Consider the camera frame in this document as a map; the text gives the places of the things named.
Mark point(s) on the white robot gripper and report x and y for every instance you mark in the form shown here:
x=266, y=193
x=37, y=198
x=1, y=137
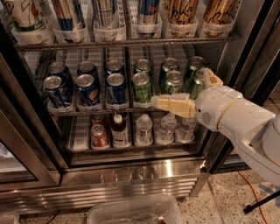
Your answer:
x=216, y=107

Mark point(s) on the orange lacroix can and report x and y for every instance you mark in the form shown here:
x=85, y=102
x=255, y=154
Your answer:
x=180, y=14
x=218, y=12

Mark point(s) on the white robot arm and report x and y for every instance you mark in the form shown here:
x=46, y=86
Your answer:
x=253, y=131

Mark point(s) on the green can front right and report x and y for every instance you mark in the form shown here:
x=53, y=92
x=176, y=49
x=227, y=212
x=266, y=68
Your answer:
x=197, y=84

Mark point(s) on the green can front middle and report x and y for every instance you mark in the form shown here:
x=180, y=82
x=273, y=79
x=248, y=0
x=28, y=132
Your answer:
x=172, y=83

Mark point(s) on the green can back right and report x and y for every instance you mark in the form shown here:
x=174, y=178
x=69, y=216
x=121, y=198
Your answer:
x=195, y=64

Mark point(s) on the green can back middle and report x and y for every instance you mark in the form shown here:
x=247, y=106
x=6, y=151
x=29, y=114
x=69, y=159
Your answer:
x=167, y=65

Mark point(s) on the green can front left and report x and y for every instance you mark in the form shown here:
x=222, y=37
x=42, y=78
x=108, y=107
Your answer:
x=142, y=88

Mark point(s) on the green can back left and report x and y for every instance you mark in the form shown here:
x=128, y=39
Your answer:
x=142, y=66

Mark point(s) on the blue Pepsi can front right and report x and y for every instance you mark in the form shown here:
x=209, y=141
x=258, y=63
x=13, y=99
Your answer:
x=116, y=89

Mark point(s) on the blue pepsi can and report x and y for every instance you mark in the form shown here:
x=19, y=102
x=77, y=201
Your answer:
x=57, y=91
x=116, y=89
x=114, y=66
x=61, y=70
x=87, y=67
x=88, y=90

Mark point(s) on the blue Pepsi can back right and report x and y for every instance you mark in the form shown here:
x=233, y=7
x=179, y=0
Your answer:
x=114, y=66

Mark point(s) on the blue Red Bull can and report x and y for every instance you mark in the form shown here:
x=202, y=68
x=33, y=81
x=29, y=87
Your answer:
x=147, y=17

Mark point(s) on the red soda can back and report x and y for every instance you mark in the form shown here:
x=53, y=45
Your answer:
x=99, y=119

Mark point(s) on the red soda can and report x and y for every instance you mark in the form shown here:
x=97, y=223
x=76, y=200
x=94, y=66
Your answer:
x=99, y=119
x=99, y=137

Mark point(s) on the blue Pepsi can front middle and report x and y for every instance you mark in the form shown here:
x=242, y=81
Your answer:
x=88, y=90

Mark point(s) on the red soda can front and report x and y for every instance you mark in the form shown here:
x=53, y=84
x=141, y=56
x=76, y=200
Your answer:
x=99, y=137

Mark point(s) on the blue Pepsi can back middle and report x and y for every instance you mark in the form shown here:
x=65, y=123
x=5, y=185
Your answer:
x=87, y=67

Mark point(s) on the stainless steel fridge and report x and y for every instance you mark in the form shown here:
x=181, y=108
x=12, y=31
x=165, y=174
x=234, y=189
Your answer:
x=47, y=161

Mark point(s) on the silver striped tall can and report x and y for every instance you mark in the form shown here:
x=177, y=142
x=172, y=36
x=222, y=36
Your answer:
x=105, y=13

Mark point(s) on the blue Pepsi can front left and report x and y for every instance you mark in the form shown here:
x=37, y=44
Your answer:
x=57, y=91

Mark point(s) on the blue Pepsi can back left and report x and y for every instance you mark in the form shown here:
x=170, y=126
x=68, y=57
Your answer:
x=61, y=70

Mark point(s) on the blue silver tall can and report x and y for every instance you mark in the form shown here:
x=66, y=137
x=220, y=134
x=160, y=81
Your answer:
x=70, y=18

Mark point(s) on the white green drink can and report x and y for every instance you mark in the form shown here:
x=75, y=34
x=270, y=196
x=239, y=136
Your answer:
x=24, y=15

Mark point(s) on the clear water bottle right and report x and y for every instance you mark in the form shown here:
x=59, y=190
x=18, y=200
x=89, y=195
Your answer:
x=185, y=132

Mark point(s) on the clear water bottle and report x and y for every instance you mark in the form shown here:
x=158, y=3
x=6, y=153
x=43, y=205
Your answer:
x=185, y=132
x=143, y=130
x=166, y=129

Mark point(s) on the clear water bottle middle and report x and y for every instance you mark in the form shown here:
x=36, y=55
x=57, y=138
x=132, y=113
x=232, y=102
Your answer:
x=166, y=129

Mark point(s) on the clear water bottle left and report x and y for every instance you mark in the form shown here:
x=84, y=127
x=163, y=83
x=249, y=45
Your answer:
x=143, y=130

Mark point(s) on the white tray top right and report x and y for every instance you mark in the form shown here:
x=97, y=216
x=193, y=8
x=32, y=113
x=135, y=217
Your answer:
x=212, y=30

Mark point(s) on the brown drink bottle white cap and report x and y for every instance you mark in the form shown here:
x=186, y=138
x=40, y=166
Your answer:
x=120, y=132

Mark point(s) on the clear plastic bin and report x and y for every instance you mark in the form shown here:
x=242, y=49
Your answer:
x=143, y=210

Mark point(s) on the black stand leg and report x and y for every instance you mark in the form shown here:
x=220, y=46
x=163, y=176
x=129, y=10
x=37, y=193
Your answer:
x=250, y=208

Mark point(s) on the small clear container corner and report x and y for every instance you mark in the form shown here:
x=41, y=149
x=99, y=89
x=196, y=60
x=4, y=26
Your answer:
x=9, y=218

